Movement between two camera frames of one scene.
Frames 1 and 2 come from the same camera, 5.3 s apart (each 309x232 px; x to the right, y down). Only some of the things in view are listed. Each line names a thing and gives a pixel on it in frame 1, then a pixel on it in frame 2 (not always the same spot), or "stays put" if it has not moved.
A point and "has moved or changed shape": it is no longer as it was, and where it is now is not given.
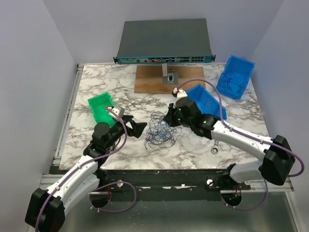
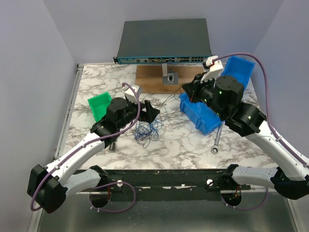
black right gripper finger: x=169 y=118 -> x=190 y=89
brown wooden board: x=148 y=79 stays put
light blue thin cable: x=161 y=133 has moved or changed shape
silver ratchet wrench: x=215 y=147 stays put
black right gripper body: x=180 y=121 -> x=204 y=91
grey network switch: x=168 y=41 stays put
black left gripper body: x=118 y=130 -> x=132 y=112
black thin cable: x=158 y=120 has moved or changed shape
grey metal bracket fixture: x=169 y=78 stays put
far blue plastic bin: x=234 y=79 stays put
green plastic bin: x=98 y=103 stays put
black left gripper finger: x=137 y=128 -> x=151 y=112
